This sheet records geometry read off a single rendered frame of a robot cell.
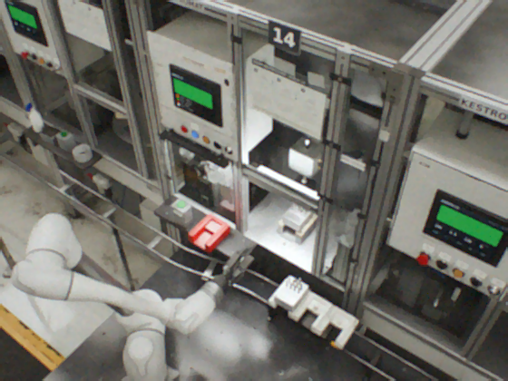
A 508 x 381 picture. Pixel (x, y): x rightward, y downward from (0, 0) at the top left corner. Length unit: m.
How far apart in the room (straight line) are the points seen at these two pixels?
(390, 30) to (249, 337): 1.45
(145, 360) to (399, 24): 1.53
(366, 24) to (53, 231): 1.26
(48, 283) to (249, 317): 1.03
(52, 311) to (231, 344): 1.46
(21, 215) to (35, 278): 2.35
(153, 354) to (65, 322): 1.39
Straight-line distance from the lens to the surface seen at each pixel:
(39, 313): 3.59
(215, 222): 2.52
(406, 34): 1.79
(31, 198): 4.28
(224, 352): 2.45
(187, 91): 2.11
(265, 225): 2.55
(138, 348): 2.19
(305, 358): 2.44
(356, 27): 1.79
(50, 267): 1.87
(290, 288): 2.31
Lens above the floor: 2.85
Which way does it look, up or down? 46 degrees down
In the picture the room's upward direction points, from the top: straight up
